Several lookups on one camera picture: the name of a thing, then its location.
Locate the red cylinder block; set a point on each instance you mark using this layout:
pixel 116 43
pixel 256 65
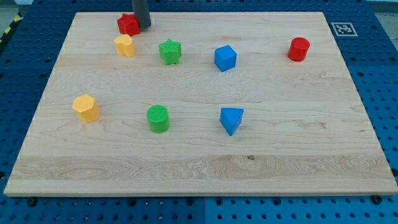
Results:
pixel 298 49

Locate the yellow heart block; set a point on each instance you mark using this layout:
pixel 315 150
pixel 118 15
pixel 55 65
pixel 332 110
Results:
pixel 124 45

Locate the yellow hexagon block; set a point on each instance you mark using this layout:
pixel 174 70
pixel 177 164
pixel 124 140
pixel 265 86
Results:
pixel 86 108

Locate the blue triangle block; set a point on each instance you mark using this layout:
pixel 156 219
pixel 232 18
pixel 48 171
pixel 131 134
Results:
pixel 231 118

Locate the blue cube block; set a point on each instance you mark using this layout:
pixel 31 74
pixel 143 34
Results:
pixel 225 58

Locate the green cylinder block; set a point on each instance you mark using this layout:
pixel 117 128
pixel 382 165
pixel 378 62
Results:
pixel 158 118

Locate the white fiducial marker tag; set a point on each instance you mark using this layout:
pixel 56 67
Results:
pixel 344 29

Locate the red star block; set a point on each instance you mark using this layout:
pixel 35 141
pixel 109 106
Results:
pixel 128 24

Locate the green star block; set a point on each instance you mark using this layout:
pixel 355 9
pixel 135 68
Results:
pixel 170 51

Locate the yellow black hazard tape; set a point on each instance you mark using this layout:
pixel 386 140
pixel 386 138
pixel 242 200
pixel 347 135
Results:
pixel 11 29

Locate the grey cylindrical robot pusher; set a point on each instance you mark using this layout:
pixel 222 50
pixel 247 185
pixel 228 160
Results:
pixel 142 13

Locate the light wooden board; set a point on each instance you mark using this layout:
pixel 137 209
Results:
pixel 304 131

